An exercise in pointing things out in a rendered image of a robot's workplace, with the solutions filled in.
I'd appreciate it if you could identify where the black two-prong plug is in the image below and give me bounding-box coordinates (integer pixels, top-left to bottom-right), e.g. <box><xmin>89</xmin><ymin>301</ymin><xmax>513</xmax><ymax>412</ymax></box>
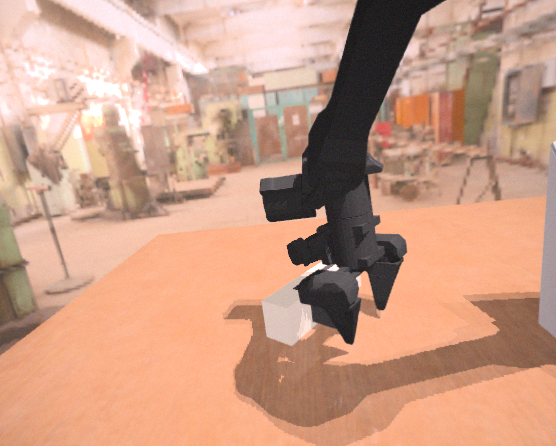
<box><xmin>312</xmin><ymin>306</ymin><xmax>337</xmax><ymax>330</ymax></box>

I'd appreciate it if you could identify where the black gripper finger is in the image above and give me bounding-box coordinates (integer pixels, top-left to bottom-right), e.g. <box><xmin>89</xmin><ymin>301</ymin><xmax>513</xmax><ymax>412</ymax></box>
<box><xmin>365</xmin><ymin>257</ymin><xmax>404</xmax><ymax>311</ymax></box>
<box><xmin>321</xmin><ymin>297</ymin><xmax>361</xmax><ymax>345</ymax></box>

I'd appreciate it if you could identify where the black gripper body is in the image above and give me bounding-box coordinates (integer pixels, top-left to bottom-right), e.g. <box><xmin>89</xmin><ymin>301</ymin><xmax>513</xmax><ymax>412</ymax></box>
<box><xmin>297</xmin><ymin>210</ymin><xmax>408</xmax><ymax>310</ymax></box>

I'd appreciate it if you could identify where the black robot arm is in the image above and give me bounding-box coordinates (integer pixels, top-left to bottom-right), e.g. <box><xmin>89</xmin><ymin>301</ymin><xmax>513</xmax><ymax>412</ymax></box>
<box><xmin>259</xmin><ymin>0</ymin><xmax>446</xmax><ymax>267</ymax></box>

